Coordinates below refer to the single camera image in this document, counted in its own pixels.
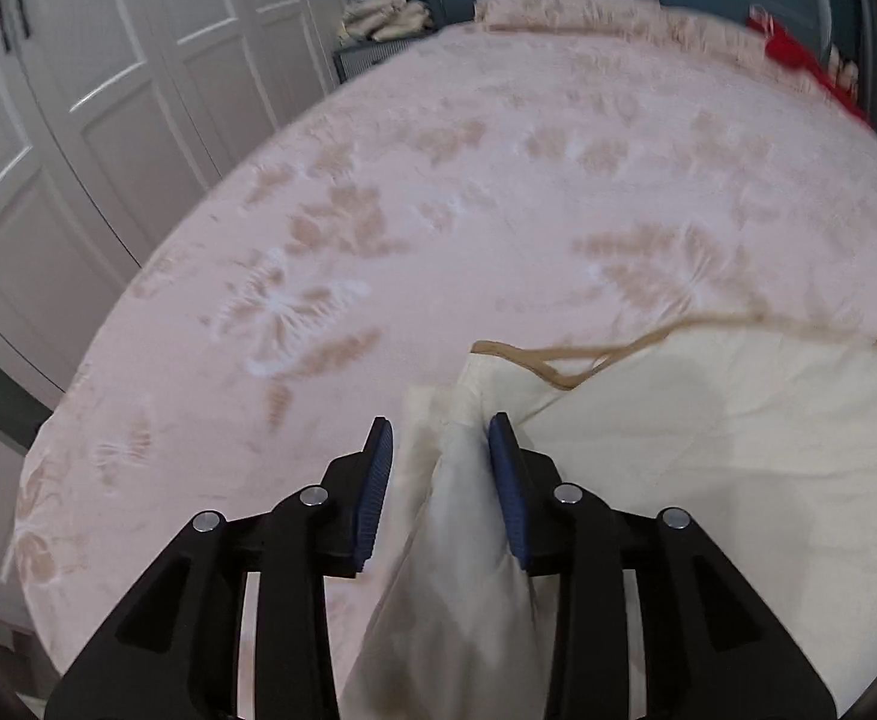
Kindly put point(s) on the plush dolls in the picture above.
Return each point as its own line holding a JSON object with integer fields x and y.
{"x": 846, "y": 71}

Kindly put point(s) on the white wardrobe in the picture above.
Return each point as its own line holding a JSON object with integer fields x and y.
{"x": 123, "y": 90}

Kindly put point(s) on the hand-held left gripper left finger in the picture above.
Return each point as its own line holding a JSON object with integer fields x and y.
{"x": 374, "y": 495}

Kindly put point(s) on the cream quilted jacket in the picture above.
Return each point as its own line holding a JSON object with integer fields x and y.
{"x": 708, "y": 465}

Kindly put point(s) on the red garment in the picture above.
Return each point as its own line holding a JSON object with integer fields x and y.
{"x": 806, "y": 60}

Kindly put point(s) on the grey nightstand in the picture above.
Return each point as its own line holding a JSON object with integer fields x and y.
{"x": 367, "y": 60}

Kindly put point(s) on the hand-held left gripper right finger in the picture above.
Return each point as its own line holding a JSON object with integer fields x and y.
{"x": 509, "y": 495}

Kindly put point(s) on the pile of cream clothes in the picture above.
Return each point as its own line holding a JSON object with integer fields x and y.
{"x": 386, "y": 13}

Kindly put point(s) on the pink floral bedspread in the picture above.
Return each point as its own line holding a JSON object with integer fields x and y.
{"x": 446, "y": 180}

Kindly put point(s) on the pink floral pillow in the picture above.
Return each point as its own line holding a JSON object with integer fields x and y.
{"x": 558, "y": 11}
{"x": 716, "y": 41}

